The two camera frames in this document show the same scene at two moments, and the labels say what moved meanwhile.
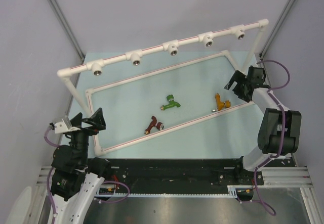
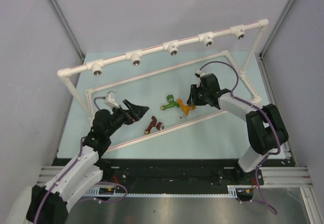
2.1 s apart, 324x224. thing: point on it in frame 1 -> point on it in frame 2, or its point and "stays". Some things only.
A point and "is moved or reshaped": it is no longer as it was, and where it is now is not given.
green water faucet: x=170 y=98 stays
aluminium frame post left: x=61 y=16 stays
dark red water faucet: x=159 y=125 stays
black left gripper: x=97 y=120 -> x=137 y=112
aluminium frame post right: x=268 y=41 stays
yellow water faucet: x=219 y=104 is moved or reshaped
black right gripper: x=239 y=77 -> x=193 y=99
